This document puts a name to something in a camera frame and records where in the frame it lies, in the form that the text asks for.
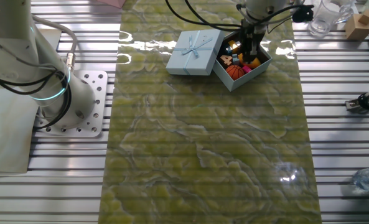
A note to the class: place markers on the green marble pattern mat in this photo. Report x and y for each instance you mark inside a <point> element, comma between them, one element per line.
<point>203,155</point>

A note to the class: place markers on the light blue gift box base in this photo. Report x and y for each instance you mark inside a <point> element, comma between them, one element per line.
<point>224,77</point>

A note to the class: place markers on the dark blue toy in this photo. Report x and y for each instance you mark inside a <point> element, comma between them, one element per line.
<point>225,49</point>

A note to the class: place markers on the light blue gift box lid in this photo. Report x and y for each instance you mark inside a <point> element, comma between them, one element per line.
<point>199,63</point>

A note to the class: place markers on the small grey toy block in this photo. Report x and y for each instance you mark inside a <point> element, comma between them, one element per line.
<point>235,59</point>

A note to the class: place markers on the large wooden cube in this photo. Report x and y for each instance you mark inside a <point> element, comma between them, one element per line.
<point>356,31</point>

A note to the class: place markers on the small wooden cube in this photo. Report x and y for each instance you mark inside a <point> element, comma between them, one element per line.
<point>367,17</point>

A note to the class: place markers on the clear glass mug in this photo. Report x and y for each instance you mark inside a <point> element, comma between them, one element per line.
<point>322,18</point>

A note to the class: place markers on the silver robot mounting plate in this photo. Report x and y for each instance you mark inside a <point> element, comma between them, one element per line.
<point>98,102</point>

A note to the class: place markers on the small pink toy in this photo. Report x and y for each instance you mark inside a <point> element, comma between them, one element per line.
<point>247,69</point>

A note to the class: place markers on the yellow orange toy mango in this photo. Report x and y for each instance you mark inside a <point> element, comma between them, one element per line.
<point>255,63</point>

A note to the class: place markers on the orange toy basketball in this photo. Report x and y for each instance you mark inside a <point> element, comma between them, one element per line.
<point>235,72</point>

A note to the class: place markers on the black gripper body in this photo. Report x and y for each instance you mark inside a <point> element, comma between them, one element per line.
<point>252,28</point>

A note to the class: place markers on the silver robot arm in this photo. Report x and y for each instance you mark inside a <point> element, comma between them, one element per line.
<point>10,37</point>

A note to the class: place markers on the pink flat object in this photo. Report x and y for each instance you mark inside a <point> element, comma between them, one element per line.
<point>114,2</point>

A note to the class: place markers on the gold metallic toy block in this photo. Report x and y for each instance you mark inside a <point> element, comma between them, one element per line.
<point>234,44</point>

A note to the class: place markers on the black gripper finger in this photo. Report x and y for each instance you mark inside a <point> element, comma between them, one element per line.
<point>254,49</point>
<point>246,46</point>

